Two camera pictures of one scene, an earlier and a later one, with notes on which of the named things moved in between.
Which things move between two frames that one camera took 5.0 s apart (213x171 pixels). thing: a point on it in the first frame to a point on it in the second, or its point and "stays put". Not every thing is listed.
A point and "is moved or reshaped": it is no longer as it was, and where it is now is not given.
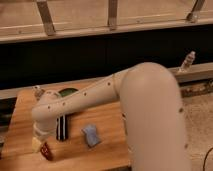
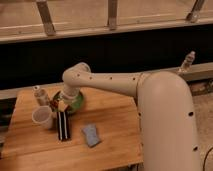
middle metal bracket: (112, 14) stays put
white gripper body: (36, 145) to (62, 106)
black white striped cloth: (62, 128) stays put
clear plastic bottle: (37, 91) stays put
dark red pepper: (46, 152) is moved or reshaped
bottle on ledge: (189, 60) stays put
